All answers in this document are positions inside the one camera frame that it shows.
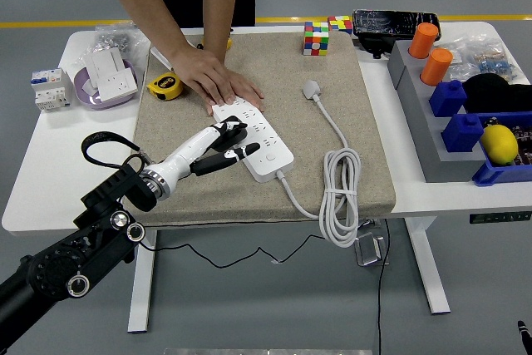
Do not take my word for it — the white switch panel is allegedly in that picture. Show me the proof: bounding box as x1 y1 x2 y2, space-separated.
83 47 127 88

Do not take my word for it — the purple bowl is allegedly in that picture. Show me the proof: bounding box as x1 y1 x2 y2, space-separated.
73 59 140 111

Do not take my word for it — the person's right hand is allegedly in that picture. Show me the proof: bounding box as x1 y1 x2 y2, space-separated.
170 45 238 106

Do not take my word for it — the table height control panel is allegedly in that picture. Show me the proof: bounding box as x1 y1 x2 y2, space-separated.
469 212 532 225

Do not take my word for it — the thin black adapter cord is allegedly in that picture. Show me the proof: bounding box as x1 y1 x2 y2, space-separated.
139 221 375 268

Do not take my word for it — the white circuit breaker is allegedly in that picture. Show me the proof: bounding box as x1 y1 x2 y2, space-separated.
31 67 74 113

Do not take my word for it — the large colourful puzzle cube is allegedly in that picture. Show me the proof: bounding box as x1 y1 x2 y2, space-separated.
303 21 330 57

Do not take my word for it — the blue peg block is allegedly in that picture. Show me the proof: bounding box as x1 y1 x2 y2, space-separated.
429 80 468 118
441 113 485 154

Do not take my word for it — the grey-brown table mat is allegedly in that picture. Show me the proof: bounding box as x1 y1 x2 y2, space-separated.
132 32 397 229

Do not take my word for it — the person's left hand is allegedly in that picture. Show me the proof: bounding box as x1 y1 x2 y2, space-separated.
205 70 266 116

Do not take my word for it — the clear bag of screws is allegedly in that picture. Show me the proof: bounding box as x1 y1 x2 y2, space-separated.
91 23 151 66

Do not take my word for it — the white power strip cable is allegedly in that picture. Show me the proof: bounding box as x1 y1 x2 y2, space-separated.
276 79 362 249

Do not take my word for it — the black floor cable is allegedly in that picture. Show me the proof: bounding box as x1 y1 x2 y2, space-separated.
376 218 392 355

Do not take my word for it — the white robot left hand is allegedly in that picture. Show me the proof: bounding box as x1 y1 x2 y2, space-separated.
144 119 262 197

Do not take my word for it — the white power strip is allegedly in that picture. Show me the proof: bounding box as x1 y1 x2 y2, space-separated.
211 96 295 184

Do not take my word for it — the yellow tape measure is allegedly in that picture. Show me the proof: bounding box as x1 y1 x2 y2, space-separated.
146 72 185 101

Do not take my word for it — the small white box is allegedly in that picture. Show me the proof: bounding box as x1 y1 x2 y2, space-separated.
149 45 174 71

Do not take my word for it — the black power adapter plug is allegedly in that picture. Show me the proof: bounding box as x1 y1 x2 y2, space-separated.
214 121 249 152

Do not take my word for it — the orange cylinder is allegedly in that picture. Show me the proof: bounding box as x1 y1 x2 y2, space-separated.
420 47 454 86
408 22 440 60

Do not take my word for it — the black film-wrapped box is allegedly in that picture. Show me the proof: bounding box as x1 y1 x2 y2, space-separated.
352 8 441 60

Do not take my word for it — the grey stepped peg base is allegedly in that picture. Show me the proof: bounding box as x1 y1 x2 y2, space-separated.
387 41 498 184

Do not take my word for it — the white table leg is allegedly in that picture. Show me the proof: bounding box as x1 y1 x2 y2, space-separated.
126 229 158 333
406 216 452 315

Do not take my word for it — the yellow lemon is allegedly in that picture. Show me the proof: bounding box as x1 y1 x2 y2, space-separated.
480 124 520 165

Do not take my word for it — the clear bag of parts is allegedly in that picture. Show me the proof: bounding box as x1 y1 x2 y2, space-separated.
438 37 525 84

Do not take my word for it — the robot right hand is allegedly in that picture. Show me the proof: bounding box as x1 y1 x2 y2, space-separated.
517 319 532 348

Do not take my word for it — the small colourful puzzle cube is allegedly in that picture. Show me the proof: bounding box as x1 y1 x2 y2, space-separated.
327 15 353 36

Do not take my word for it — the blue plastic bin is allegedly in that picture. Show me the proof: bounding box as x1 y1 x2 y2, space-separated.
471 111 532 186

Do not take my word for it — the white wall socket panel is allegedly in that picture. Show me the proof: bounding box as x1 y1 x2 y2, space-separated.
97 70 139 102

